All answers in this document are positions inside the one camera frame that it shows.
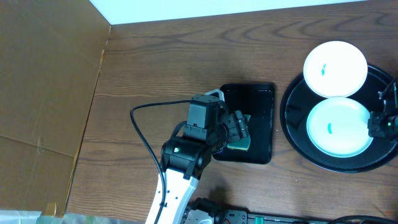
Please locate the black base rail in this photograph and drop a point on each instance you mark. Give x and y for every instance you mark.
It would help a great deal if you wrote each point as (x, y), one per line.
(203, 211)

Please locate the black rectangular tray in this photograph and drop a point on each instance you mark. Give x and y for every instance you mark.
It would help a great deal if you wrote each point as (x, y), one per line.
(257, 101)

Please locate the brown cardboard panel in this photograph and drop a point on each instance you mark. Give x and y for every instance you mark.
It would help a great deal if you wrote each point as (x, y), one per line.
(51, 55)

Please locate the black round tray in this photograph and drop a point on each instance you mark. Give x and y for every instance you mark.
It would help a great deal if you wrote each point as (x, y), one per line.
(296, 104)

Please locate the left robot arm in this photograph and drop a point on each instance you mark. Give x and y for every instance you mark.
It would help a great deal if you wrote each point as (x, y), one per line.
(209, 129)

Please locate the white plate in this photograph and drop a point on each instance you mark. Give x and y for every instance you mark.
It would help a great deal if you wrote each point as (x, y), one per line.
(338, 127)
(335, 69)

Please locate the green yellow sponge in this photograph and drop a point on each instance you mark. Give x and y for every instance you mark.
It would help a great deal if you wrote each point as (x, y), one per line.
(244, 143)

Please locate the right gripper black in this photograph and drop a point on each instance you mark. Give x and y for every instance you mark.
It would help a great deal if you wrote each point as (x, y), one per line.
(375, 125)

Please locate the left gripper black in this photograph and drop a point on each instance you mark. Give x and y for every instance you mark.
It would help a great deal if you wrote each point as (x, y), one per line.
(239, 127)

